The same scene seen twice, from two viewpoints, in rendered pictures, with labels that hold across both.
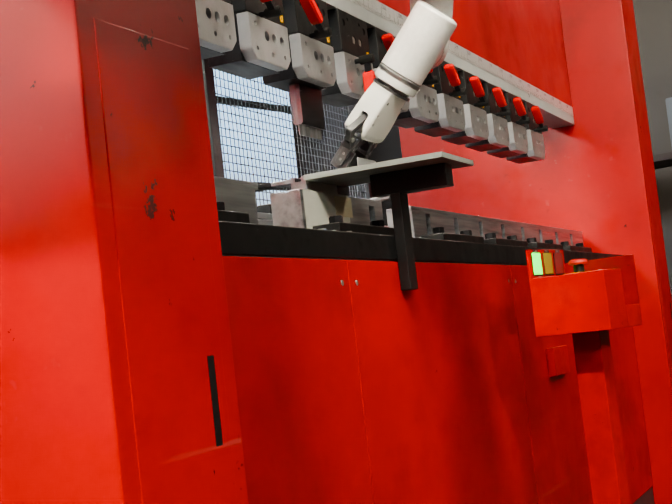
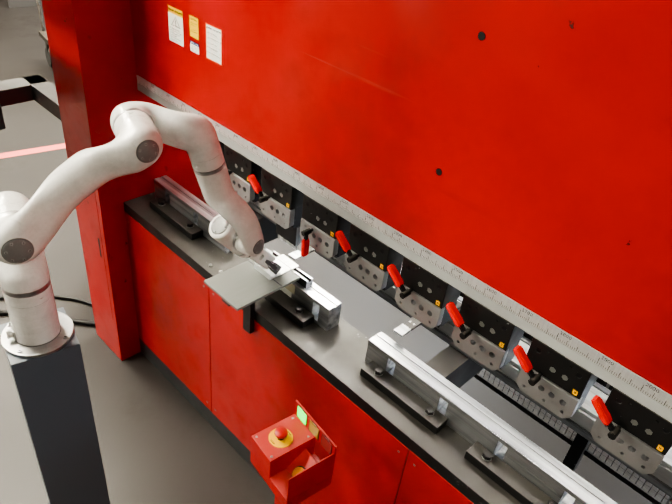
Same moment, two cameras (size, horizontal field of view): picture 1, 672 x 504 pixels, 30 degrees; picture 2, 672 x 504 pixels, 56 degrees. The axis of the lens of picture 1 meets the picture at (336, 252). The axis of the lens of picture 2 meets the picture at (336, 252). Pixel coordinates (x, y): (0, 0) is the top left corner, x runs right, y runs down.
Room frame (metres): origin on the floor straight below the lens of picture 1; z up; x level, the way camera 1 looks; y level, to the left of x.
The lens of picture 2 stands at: (3.01, -1.58, 2.31)
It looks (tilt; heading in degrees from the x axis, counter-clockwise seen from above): 35 degrees down; 108
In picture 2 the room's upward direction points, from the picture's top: 7 degrees clockwise
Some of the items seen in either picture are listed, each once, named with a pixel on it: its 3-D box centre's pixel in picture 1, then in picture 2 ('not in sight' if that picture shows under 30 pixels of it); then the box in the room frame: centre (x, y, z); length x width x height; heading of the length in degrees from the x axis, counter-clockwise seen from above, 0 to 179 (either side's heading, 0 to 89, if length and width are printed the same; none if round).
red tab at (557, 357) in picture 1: (558, 360); not in sight; (3.20, -0.53, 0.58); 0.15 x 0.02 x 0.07; 157
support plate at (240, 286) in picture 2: (389, 170); (252, 280); (2.26, -0.11, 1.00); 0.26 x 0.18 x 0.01; 67
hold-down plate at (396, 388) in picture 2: (454, 242); (402, 395); (2.85, -0.27, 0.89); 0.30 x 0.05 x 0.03; 157
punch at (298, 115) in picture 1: (308, 112); (288, 232); (2.32, 0.02, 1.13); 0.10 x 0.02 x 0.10; 157
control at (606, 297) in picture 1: (584, 287); (291, 453); (2.61, -0.51, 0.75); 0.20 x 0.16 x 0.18; 149
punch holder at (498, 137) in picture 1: (484, 117); (639, 423); (3.40, -0.44, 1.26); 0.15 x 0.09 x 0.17; 157
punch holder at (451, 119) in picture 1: (436, 98); (489, 327); (3.03, -0.29, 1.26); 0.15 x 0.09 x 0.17; 157
